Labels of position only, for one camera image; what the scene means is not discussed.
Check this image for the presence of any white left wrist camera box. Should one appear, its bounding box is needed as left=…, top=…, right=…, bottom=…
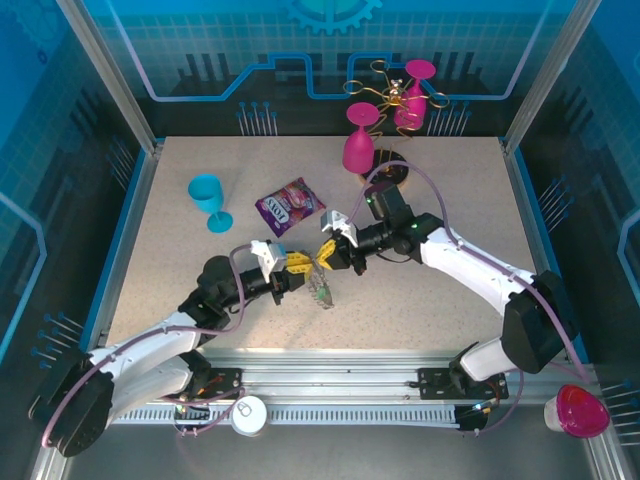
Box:
left=248, top=239, right=290, bottom=275

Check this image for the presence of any metal keyring with chain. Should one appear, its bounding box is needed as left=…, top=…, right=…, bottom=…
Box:
left=303, top=257, right=337, bottom=312

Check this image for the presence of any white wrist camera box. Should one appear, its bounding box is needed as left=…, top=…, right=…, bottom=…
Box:
left=248, top=239, right=290, bottom=275
left=318, top=209, right=360, bottom=247

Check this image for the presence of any blue plastic wine glass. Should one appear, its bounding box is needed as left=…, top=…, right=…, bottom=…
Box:
left=187, top=173, right=235, bottom=235

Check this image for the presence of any gold wire glass rack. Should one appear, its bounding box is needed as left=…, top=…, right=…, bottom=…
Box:
left=342, top=59, right=451, bottom=189

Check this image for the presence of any aluminium frame post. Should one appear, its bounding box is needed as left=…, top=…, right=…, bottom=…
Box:
left=53, top=0, right=166, bottom=155
left=501, top=0, right=604, bottom=155

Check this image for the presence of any purple Fox's candy bag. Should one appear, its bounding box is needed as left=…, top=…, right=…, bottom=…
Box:
left=254, top=176, right=327, bottom=238

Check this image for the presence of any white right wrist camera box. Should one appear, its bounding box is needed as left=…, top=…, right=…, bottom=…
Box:
left=318, top=209, right=360, bottom=247

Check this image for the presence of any white tin can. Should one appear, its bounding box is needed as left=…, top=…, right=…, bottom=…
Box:
left=230, top=394, right=269, bottom=437

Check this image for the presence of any white slotted cable duct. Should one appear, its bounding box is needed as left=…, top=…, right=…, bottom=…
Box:
left=107, top=403, right=464, bottom=429

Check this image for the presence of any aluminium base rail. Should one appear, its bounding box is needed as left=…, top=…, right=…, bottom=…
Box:
left=97, top=347, right=599, bottom=406

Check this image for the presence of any white cup with pink lid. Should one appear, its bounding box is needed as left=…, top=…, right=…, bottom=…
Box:
left=543, top=383, right=611, bottom=440

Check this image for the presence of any pink plastic wine glass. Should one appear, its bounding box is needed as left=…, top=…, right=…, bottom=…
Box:
left=341, top=102, right=380, bottom=175
left=393, top=59, right=436, bottom=130

